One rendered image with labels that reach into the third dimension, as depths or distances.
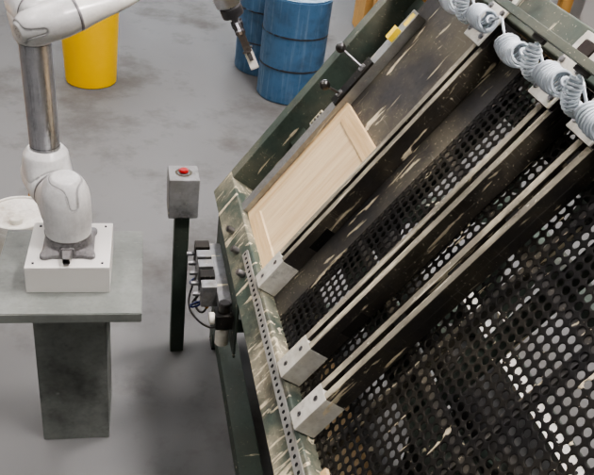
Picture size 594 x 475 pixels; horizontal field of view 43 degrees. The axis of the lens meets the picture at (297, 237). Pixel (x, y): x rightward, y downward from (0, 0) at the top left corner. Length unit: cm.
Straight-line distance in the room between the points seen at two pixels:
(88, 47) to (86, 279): 347
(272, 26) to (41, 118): 346
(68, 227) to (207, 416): 111
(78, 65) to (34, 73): 342
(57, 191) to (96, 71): 350
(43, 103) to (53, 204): 33
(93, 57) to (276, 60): 137
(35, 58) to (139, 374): 151
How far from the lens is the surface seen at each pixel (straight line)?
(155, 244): 420
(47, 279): 264
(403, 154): 227
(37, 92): 259
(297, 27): 578
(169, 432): 319
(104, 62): 597
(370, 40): 291
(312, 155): 269
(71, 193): 254
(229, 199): 296
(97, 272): 261
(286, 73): 590
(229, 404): 306
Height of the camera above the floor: 240
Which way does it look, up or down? 33 degrees down
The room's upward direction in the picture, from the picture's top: 8 degrees clockwise
